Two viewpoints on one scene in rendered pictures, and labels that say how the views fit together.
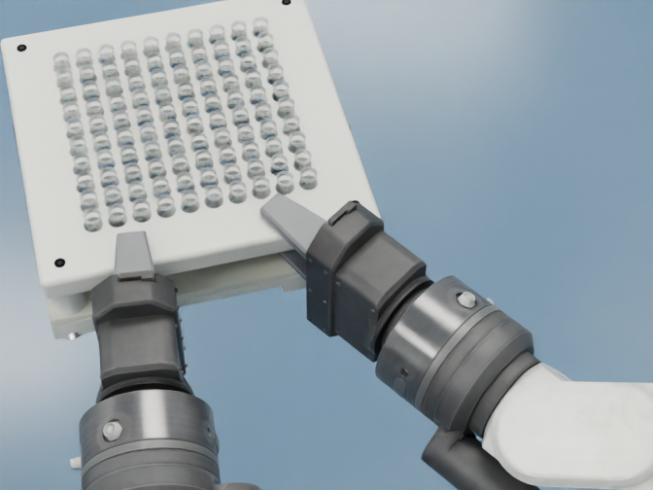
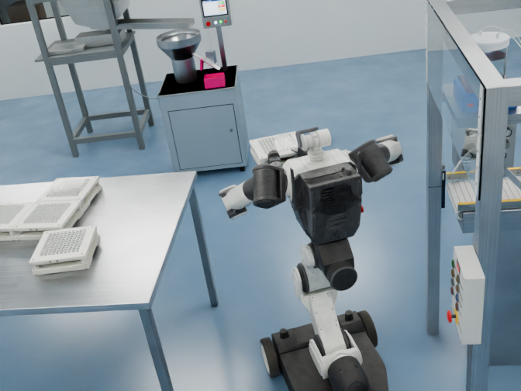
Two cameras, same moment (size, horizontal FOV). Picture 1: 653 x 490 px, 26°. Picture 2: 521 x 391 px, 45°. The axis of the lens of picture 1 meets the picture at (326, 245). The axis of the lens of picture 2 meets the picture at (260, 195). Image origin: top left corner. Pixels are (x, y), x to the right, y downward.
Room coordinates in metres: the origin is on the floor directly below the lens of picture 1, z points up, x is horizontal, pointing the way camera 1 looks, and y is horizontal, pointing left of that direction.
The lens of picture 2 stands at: (-2.10, -0.04, 2.38)
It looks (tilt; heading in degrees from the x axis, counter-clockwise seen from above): 29 degrees down; 6
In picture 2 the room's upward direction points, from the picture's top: 8 degrees counter-clockwise
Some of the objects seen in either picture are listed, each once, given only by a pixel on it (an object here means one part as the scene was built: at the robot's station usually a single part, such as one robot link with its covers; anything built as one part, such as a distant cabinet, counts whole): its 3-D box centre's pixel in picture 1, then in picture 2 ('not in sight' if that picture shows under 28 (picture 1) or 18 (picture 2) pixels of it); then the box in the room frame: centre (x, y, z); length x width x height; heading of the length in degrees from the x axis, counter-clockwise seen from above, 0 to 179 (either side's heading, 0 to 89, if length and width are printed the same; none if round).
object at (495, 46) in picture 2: not in sight; (487, 57); (0.26, -0.75, 1.56); 0.15 x 0.15 x 0.19
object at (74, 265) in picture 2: not in sight; (67, 254); (0.15, 1.07, 0.91); 0.24 x 0.24 x 0.02; 3
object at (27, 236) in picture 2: not in sight; (50, 223); (0.43, 1.24, 0.91); 0.24 x 0.24 x 0.02; 83
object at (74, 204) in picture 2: not in sight; (48, 215); (0.43, 1.24, 0.96); 0.25 x 0.24 x 0.02; 173
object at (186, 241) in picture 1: (182, 131); (277, 146); (0.69, 0.11, 1.07); 0.25 x 0.24 x 0.02; 104
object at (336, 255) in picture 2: not in sight; (331, 254); (-0.01, -0.09, 0.89); 0.28 x 0.13 x 0.18; 16
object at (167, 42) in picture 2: not in sight; (190, 56); (2.85, 0.85, 0.95); 0.49 x 0.36 x 0.38; 91
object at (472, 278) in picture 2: not in sight; (467, 295); (-0.55, -0.49, 1.08); 0.17 x 0.06 x 0.26; 177
